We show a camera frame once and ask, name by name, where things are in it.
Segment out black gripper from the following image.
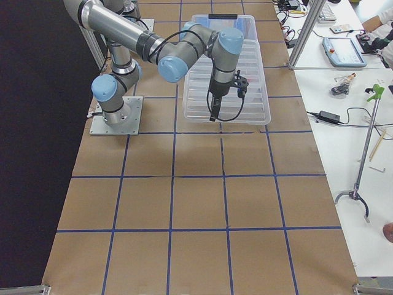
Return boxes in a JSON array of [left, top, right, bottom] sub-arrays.
[[208, 79, 232, 122]]

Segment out clear plastic box lid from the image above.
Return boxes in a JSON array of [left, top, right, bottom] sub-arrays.
[[183, 39, 271, 126]]

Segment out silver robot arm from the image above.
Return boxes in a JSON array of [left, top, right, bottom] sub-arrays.
[[84, 1, 144, 129], [64, 1, 248, 122]]

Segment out clear plastic storage box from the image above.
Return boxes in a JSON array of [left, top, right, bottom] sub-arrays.
[[182, 14, 271, 125]]

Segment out black box latch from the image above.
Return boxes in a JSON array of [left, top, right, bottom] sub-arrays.
[[208, 14, 238, 20]]

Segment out black power adapter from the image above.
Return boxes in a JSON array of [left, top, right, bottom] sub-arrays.
[[308, 111, 340, 125]]

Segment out robot teach pendant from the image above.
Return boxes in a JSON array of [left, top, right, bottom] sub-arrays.
[[322, 37, 367, 68]]

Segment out long reach grabber tool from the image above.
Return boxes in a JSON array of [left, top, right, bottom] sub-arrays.
[[335, 84, 384, 223]]

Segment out wooden chopsticks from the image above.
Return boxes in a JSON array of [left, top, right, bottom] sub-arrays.
[[369, 130, 386, 162]]

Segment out silver hex key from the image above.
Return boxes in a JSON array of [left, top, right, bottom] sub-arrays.
[[369, 166, 386, 173]]

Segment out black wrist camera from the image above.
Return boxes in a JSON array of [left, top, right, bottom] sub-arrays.
[[232, 70, 249, 100]]

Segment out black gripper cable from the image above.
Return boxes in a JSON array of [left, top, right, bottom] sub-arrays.
[[142, 29, 246, 122]]

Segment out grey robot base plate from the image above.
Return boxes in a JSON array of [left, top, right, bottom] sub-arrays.
[[90, 96, 144, 136]]

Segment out aluminium frame post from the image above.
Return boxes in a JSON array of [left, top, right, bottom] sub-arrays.
[[288, 0, 325, 70]]

